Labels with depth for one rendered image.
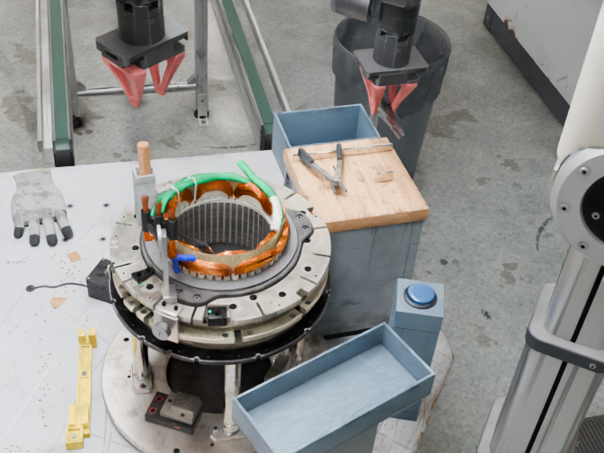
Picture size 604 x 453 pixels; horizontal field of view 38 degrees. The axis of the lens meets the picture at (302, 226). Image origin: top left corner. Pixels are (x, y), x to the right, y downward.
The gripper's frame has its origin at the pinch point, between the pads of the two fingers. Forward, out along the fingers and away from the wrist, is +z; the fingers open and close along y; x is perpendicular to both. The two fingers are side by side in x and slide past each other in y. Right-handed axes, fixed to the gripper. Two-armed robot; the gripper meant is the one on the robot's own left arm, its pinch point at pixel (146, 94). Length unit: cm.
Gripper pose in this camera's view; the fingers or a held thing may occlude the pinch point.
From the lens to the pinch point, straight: 119.6
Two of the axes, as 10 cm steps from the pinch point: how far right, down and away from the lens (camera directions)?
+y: -6.8, 4.7, -5.6
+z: -0.5, 7.4, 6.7
